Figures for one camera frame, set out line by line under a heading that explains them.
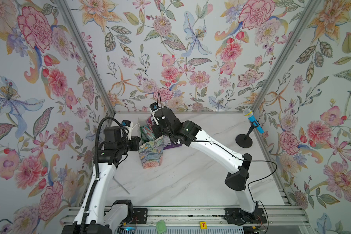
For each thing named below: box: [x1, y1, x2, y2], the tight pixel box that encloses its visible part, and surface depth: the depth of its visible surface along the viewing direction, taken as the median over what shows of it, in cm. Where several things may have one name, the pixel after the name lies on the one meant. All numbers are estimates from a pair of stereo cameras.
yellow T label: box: [199, 221, 208, 230], surface depth 72 cm
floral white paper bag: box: [138, 135, 165, 169], surface depth 82 cm
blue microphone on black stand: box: [235, 108, 265, 149], surface depth 103 cm
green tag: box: [156, 219, 167, 234], surface depth 73 cm
